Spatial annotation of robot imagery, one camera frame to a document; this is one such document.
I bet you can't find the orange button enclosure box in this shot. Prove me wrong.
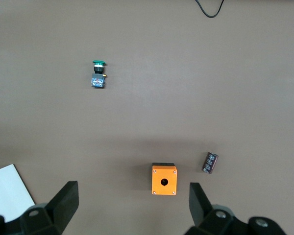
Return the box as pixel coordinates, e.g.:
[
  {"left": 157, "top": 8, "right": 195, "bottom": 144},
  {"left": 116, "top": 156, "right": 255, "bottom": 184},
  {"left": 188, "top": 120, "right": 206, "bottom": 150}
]
[{"left": 151, "top": 162, "right": 178, "bottom": 196}]

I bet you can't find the dark cylindrical capacitor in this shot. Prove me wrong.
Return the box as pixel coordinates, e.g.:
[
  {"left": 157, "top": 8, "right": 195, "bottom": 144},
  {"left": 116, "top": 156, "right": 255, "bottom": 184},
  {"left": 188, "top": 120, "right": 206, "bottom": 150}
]
[{"left": 201, "top": 152, "right": 220, "bottom": 174}]

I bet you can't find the thin black cable loop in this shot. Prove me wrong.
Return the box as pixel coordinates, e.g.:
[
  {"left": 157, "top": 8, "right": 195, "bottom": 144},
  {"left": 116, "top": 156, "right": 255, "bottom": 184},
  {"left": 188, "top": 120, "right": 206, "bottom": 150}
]
[{"left": 195, "top": 0, "right": 225, "bottom": 18}]

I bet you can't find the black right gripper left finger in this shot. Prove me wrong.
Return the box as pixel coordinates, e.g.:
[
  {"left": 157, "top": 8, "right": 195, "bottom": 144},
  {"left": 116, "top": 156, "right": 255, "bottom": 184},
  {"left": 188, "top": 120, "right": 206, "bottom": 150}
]
[{"left": 0, "top": 181, "right": 79, "bottom": 235}]

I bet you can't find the green mushroom push button switch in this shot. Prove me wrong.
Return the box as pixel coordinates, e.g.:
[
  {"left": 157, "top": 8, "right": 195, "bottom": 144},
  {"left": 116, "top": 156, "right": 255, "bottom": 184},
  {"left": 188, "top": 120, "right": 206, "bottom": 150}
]
[{"left": 90, "top": 59, "right": 108, "bottom": 89}]

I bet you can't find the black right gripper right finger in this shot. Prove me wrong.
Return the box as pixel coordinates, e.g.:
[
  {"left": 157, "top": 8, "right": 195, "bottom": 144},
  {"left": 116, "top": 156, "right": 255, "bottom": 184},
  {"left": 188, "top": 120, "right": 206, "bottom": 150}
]
[{"left": 185, "top": 182, "right": 287, "bottom": 235}]

